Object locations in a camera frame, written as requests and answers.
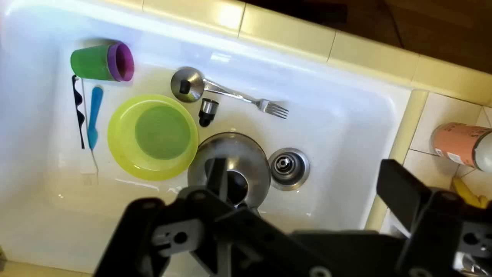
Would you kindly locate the pink bottle black pump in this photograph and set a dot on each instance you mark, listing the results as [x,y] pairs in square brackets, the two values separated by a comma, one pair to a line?
[456,144]

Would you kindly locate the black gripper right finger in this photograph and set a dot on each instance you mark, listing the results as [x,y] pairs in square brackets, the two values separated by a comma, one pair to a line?
[440,231]

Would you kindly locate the black wavy thin utensil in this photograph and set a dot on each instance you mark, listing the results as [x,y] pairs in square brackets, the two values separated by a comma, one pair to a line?
[80,117]

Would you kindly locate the small black steel knob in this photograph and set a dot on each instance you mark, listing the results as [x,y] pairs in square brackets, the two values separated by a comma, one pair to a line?
[208,110]

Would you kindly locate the steel fork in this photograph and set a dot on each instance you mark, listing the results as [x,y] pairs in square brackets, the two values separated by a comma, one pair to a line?
[266,105]

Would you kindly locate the steel measuring ladle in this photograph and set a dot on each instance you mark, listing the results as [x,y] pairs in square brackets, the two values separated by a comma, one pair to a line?
[187,85]

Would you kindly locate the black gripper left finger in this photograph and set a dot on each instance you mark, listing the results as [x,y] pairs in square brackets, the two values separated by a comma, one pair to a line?
[154,236]

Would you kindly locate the stainless steel kettle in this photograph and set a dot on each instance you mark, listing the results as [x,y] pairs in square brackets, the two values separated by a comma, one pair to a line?
[246,154]

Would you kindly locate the blue plastic utensil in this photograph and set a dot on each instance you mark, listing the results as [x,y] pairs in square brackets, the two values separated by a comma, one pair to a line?
[96,102]

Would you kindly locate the white ceramic sink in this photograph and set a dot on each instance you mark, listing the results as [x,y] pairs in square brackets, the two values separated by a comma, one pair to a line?
[333,128]

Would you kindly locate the lime green plastic bowl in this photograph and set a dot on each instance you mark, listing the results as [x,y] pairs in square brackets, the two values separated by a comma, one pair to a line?
[154,136]

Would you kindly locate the green cup purple rim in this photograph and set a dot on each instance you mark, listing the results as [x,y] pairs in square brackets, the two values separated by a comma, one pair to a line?
[93,62]

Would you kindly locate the steel sink drain strainer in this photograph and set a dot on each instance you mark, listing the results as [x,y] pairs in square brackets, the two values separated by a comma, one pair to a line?
[290,168]

